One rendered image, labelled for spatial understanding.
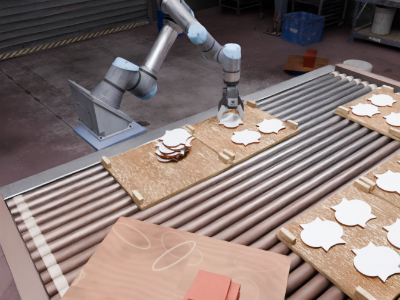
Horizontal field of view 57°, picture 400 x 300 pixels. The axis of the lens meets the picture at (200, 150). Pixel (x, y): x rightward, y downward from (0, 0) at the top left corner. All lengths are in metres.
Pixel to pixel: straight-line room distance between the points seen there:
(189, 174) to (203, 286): 0.74
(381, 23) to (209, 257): 5.49
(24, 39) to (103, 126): 4.41
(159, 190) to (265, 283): 0.58
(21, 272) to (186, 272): 0.49
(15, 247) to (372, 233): 1.10
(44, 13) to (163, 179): 4.97
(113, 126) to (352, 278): 1.22
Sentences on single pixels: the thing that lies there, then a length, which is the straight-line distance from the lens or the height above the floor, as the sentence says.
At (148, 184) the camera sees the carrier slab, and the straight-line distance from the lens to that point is 1.39.
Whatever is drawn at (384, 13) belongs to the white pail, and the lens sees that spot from 6.17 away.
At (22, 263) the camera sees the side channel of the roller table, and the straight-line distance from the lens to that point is 1.23.
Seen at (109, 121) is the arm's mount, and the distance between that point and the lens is 1.80.
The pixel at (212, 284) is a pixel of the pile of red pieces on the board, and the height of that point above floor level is 1.20.
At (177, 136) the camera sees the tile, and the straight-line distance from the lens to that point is 1.51.
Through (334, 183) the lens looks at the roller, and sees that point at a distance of 1.48.
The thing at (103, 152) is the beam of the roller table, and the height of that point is 0.92.
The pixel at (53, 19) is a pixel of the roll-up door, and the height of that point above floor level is 0.41.
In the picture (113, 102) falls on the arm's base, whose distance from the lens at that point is 1.78.
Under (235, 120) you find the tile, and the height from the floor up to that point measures 0.95.
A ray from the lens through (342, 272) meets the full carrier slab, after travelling 1.16.
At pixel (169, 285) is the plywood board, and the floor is 1.04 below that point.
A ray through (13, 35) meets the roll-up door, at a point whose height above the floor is 0.30.
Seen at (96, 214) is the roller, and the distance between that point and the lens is 1.34.
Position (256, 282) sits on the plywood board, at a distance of 0.96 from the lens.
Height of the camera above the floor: 1.81
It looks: 34 degrees down
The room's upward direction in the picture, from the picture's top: 1 degrees counter-clockwise
